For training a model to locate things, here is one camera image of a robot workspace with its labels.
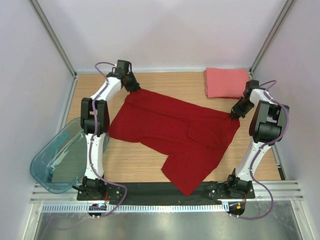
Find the teal plastic bin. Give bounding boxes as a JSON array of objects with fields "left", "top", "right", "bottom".
[{"left": 30, "top": 117, "right": 110, "bottom": 194}]

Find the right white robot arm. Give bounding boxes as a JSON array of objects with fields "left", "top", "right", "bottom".
[{"left": 225, "top": 80, "right": 290, "bottom": 198}]

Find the folded pink t shirt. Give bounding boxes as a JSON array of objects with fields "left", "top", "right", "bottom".
[{"left": 204, "top": 67, "right": 250, "bottom": 99}]

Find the aluminium frame rail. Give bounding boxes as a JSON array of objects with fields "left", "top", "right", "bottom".
[
  {"left": 28, "top": 0, "right": 78, "bottom": 77},
  {"left": 248, "top": 0, "right": 296, "bottom": 79}
]

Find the right aluminium frame rail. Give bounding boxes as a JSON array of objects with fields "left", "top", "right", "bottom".
[{"left": 248, "top": 0, "right": 296, "bottom": 79}]

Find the slotted cable duct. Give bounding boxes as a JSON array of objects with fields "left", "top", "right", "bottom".
[{"left": 41, "top": 202, "right": 229, "bottom": 214}]

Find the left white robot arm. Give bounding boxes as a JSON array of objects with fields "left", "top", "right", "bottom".
[{"left": 77, "top": 60, "right": 141, "bottom": 201}]

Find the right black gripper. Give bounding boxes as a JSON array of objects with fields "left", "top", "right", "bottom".
[{"left": 231, "top": 96, "right": 254, "bottom": 119}]

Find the dark red t shirt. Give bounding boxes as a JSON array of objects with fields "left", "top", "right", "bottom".
[{"left": 109, "top": 89, "right": 240, "bottom": 196}]

